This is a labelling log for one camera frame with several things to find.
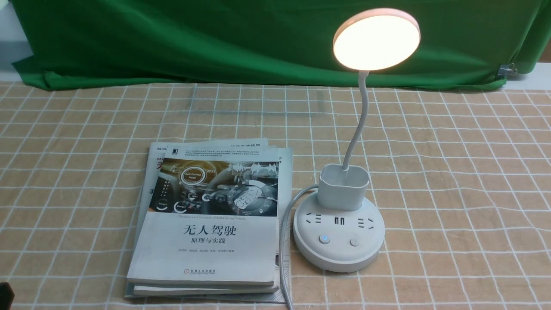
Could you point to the beige checkered tablecloth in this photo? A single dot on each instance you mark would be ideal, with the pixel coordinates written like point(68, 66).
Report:
point(462, 181)

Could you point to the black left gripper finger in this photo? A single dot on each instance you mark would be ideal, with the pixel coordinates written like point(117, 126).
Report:
point(6, 296)

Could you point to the green backdrop cloth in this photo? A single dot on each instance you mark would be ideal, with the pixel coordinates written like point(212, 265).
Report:
point(106, 43)

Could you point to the white desk lamp with socket base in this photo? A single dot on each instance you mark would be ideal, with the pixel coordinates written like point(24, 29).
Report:
point(336, 228)

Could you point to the self-driving book top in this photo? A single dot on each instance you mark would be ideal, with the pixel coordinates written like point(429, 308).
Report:
point(211, 241)

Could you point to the metal binder clip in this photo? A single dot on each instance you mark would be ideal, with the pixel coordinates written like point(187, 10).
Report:
point(506, 70)

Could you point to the bottom white magazine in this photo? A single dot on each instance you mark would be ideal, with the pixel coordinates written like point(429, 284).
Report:
point(264, 294)

